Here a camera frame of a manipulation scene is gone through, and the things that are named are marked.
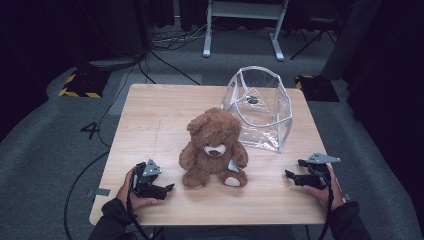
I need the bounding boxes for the small black yellow-striped base plate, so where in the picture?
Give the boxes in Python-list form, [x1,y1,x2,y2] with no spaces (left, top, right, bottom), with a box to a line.
[294,74,341,103]

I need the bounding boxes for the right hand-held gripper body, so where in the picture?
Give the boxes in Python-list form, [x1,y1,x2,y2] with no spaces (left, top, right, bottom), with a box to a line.
[301,152,342,190]

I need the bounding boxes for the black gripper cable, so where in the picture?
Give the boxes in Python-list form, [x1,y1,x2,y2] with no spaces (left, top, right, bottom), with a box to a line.
[317,182,336,240]
[125,168,151,240]

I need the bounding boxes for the clear plastic bag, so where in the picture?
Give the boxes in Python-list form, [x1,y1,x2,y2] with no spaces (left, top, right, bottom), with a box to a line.
[220,65,294,155]

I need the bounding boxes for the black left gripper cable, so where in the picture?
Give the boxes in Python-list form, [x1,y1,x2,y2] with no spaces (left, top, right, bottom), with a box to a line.
[125,168,151,240]

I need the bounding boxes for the bundle of floor cables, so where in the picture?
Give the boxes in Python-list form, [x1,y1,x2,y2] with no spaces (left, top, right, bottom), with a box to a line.
[151,16,219,53]

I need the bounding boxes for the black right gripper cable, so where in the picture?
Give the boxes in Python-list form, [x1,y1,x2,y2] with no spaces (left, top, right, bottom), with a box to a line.
[317,182,336,240]

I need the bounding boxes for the long black floor cable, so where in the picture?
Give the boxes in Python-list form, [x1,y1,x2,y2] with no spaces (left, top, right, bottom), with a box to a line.
[63,63,138,240]

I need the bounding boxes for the person's right hand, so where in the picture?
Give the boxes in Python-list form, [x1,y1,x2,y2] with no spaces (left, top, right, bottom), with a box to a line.
[301,165,346,212]

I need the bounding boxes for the brown teddy bear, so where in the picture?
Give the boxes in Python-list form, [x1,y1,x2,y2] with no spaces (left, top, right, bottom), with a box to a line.
[178,106,250,190]

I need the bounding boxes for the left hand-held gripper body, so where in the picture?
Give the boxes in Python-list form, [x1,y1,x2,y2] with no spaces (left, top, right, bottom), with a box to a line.
[131,158,169,201]

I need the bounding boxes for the large black yellow-striped base plate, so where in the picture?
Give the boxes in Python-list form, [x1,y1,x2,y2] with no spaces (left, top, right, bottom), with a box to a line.
[58,67,112,99]

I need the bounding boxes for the short black floor cable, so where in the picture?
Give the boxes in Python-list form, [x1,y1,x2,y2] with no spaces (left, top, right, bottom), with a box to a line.
[138,49,202,86]

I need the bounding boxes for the white metal desk frame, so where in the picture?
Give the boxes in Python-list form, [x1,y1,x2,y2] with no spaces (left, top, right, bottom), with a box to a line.
[202,0,290,62]

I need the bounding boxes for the black tripod stand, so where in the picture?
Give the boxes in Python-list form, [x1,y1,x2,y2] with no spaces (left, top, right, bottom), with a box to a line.
[289,16,338,61]

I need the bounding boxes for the grey slanted column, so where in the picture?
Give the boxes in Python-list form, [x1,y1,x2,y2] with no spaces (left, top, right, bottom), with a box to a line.
[319,0,384,82]

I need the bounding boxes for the grey tape strip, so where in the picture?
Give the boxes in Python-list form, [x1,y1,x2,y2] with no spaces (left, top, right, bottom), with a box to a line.
[85,187,112,198]

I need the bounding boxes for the person's left hand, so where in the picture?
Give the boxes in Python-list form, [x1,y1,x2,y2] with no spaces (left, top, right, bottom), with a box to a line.
[116,168,160,212]

